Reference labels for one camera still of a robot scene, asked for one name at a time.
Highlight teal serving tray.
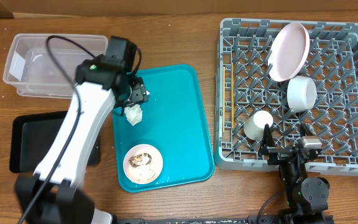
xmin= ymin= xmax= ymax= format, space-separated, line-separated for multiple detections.
xmin=112 ymin=64 xmax=214 ymax=193

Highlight white plastic cup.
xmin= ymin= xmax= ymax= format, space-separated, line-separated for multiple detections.
xmin=243 ymin=110 xmax=273 ymax=141

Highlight white round plate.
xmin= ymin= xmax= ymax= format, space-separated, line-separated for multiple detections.
xmin=268 ymin=22 xmax=310 ymax=82

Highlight white bowl with leftovers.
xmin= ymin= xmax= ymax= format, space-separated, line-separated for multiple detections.
xmin=123 ymin=144 xmax=163 ymax=184

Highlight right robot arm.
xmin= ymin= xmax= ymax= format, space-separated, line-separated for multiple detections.
xmin=255 ymin=123 xmax=334 ymax=224

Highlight clear plastic bin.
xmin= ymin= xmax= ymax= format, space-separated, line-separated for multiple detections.
xmin=2 ymin=33 xmax=116 ymax=100

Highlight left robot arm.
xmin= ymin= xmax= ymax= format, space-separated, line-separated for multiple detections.
xmin=14 ymin=35 xmax=149 ymax=223

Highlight white napkin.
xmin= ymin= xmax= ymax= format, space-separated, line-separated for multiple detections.
xmin=124 ymin=105 xmax=143 ymax=126

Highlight grey dishwasher rack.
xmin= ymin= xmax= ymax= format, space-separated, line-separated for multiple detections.
xmin=214 ymin=18 xmax=358 ymax=176

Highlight black plastic tray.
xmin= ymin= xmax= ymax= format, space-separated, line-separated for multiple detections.
xmin=9 ymin=110 xmax=101 ymax=174

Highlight white bowl in rack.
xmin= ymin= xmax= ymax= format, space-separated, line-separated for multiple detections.
xmin=287 ymin=75 xmax=317 ymax=113

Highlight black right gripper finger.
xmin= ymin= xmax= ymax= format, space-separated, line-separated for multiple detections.
xmin=261 ymin=124 xmax=275 ymax=148
xmin=300 ymin=122 xmax=313 ymax=138

